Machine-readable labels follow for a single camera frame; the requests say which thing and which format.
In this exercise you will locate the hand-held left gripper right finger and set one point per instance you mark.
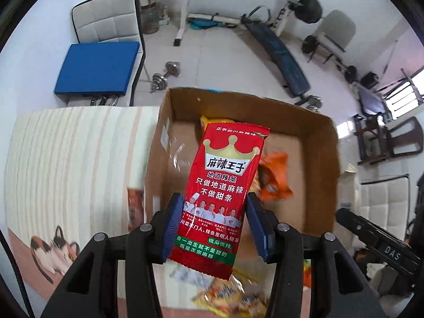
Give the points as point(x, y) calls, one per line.
point(256, 228)

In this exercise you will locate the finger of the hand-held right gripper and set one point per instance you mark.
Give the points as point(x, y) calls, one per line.
point(361, 227)

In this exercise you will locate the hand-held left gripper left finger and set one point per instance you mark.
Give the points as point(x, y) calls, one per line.
point(172, 228)

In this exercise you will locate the red crown-print snack packet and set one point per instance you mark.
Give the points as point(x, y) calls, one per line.
point(225, 179)

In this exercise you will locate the brown cardboard box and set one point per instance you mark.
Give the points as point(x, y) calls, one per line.
point(298, 162)

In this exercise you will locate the white quilted chair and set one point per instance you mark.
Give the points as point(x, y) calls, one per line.
point(384, 198)
point(106, 20)

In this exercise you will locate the dark brown snack packet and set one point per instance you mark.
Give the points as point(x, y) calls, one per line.
point(135, 205)

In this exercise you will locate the white newsprint snack packet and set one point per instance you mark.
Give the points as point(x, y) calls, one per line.
point(187, 276)

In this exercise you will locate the orange snack packet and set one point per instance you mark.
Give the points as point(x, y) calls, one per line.
point(275, 179)

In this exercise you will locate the orange-red snack packet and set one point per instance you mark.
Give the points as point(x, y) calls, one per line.
point(307, 275)

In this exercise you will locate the large yellow chips packet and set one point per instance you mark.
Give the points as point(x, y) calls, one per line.
point(225, 296)

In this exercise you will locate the dark wooden chair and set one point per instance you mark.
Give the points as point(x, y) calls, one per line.
point(400, 139)

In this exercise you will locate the striped cat-print tablecloth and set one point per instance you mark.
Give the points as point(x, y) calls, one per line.
point(82, 172)

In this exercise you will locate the yellow white-label snack packet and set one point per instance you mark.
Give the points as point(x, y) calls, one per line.
point(215, 121)

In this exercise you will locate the dark treadmill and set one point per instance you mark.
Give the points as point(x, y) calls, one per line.
point(372, 101)

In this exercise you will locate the black speaker box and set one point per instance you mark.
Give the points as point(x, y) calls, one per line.
point(369, 80)

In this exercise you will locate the dark blue sit-up bench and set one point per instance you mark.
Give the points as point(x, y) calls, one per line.
point(285, 59)

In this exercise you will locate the blue seat cushion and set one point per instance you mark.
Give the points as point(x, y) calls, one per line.
point(96, 68)

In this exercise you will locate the short barbell with black plates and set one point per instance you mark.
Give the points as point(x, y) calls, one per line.
point(309, 43)

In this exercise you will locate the grey chair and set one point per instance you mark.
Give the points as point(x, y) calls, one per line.
point(338, 26)

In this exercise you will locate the teal mat under rack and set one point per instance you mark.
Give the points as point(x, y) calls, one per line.
point(202, 24)

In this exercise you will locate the glass jar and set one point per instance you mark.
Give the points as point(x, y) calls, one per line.
point(150, 18)

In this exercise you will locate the white barbell rack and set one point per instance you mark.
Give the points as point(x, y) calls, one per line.
point(183, 13)

